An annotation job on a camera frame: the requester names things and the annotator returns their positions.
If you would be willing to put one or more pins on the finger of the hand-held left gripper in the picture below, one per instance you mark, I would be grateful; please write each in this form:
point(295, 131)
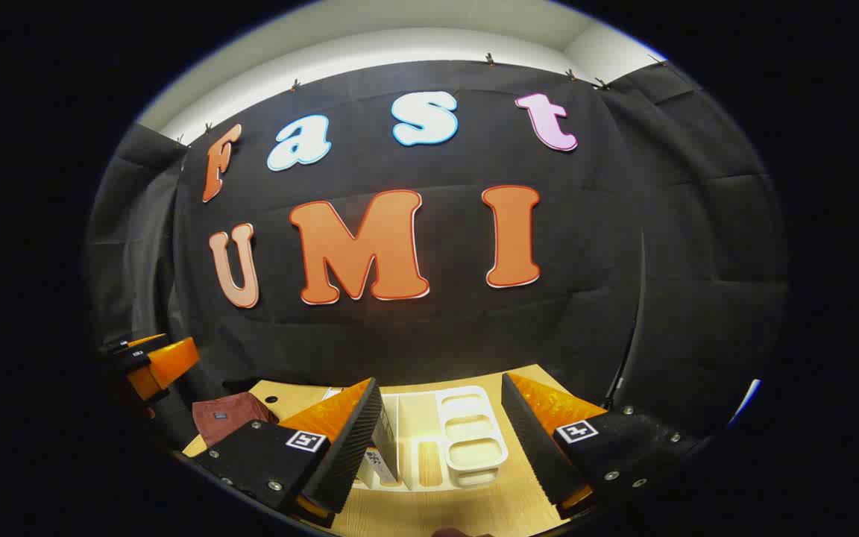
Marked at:
point(139, 344)
point(168, 365)

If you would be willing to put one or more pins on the blue picture cover book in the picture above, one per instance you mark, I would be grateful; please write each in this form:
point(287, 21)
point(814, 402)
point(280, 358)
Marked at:
point(385, 466)

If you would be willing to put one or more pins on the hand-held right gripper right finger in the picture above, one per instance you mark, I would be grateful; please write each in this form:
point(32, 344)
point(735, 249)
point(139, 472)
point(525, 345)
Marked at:
point(534, 447)

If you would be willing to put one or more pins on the maroon schoolbag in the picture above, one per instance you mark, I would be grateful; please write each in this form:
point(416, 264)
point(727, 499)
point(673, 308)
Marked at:
point(228, 418)

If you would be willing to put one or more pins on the white bookshelf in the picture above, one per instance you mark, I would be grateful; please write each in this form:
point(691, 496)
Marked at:
point(414, 418)

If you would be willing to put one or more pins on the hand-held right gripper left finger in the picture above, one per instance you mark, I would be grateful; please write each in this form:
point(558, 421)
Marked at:
point(351, 447)

